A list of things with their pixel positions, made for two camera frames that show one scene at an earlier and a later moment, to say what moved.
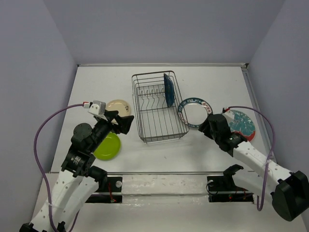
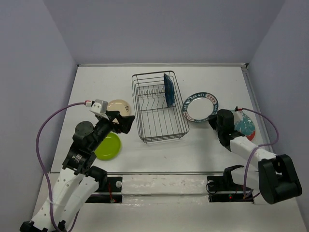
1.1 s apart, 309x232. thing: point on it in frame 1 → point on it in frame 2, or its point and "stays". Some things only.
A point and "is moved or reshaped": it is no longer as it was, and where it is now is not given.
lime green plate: (109, 147) stays
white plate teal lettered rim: (193, 111) is moved or reshaped
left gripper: (124, 122) stays
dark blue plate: (169, 90) stays
